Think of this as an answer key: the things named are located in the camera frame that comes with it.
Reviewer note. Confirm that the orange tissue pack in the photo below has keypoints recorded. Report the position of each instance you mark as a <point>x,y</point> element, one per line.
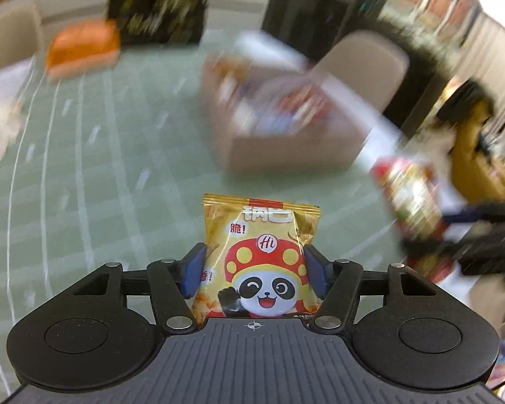
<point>84,50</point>

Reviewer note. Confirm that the green checked tablecloth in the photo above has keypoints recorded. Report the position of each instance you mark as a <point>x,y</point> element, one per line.
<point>109,168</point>

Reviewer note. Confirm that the pink cardboard box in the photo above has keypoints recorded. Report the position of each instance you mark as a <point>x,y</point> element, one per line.
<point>277,151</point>

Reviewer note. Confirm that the beige chair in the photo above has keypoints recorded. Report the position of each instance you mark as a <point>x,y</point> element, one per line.
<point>8,42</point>
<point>362,71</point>

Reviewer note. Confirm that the red snack packet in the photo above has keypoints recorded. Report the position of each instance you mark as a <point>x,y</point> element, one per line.
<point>305,103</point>

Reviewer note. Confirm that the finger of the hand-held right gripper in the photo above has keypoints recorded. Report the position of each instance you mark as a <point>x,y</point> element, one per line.
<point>475,214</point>
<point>433,246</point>

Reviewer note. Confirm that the framed red wall pictures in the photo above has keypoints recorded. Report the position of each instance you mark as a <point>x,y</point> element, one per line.
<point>435,0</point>

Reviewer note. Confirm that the red yellow snack bag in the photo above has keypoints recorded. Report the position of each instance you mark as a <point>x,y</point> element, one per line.
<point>410,202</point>

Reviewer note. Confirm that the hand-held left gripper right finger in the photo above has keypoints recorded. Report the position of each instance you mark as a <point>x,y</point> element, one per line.
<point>316,272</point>

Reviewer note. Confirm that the white fluffy cloth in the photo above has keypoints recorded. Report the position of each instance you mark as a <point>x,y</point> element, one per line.
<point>0,139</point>

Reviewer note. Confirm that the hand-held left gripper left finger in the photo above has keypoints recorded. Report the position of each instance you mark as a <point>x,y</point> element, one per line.
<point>193,270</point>

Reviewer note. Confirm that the yellow jacket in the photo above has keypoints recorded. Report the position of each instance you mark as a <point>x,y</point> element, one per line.
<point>477,155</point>

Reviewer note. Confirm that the black printed bag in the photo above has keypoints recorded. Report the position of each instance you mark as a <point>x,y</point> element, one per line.
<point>158,14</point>

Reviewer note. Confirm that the yellow panda snack packet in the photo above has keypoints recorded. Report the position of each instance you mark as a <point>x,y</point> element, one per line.
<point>259,256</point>

